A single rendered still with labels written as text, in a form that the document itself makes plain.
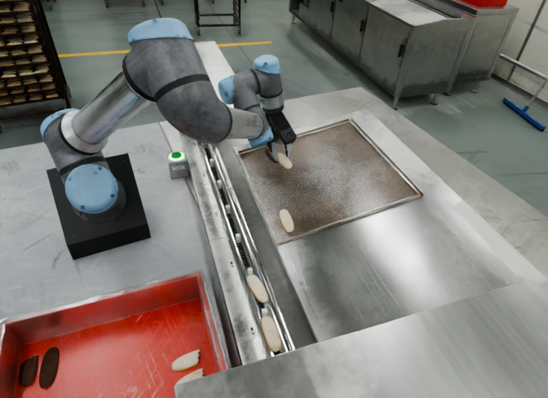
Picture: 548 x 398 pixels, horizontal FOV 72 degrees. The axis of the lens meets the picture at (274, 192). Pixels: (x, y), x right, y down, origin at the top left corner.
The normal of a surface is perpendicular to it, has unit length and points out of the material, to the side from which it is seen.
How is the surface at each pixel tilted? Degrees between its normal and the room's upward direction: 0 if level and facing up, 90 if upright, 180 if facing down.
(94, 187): 52
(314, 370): 0
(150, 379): 0
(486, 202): 0
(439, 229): 10
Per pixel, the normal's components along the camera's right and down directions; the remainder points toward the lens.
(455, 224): -0.12, -0.72
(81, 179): 0.39, -0.01
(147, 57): -0.44, 0.21
